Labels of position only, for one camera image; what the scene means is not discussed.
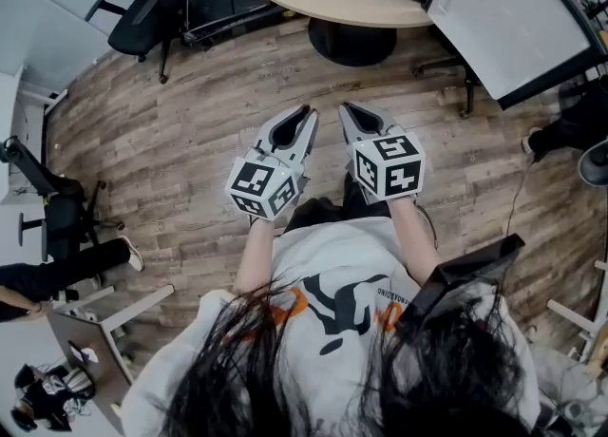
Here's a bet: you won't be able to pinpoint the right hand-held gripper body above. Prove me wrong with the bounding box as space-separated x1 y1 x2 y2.
345 132 426 206

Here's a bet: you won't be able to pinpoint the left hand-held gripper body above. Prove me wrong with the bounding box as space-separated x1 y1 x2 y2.
225 138 310 221

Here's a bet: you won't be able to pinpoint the black mini fridge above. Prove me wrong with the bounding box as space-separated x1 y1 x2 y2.
306 0 608 112

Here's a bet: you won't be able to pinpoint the person's left forearm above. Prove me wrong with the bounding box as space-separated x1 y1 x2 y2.
232 218 276 294

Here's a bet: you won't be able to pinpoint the person's right forearm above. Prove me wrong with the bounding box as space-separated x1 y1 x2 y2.
387 197 443 284

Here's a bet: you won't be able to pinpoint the person's black trousers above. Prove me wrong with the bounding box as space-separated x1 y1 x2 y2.
283 172 393 233

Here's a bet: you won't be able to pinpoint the person's white printed shirt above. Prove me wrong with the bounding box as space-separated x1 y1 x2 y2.
121 216 542 437

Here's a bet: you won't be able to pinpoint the round beige table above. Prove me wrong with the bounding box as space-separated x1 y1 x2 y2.
240 0 433 68

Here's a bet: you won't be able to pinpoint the black head-mounted device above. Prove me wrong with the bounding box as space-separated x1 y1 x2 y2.
408 234 526 327

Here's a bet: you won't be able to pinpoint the black walking pad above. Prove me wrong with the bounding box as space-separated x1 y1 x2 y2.
182 0 286 48

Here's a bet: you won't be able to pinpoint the black office chair with headrest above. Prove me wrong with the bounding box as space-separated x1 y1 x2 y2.
0 135 125 263
85 0 190 86

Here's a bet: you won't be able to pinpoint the brown desk with white legs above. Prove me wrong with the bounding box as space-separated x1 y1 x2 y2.
47 284 176 434

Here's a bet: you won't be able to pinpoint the black floor cable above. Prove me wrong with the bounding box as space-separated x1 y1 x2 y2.
504 159 537 238

